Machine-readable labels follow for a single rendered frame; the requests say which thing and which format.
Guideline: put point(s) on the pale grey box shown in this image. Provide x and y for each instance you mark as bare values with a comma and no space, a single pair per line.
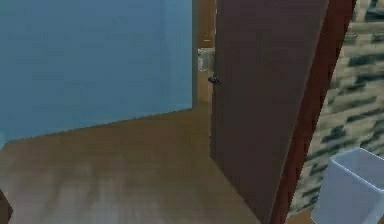
205,59

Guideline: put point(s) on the dark brown room door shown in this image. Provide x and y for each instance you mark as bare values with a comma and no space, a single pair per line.
260,100

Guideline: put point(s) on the pale blue waste bin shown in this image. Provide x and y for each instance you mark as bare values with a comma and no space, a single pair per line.
353,190

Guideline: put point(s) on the dark brown furniture corner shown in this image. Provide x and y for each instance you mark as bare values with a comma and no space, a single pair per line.
4,208

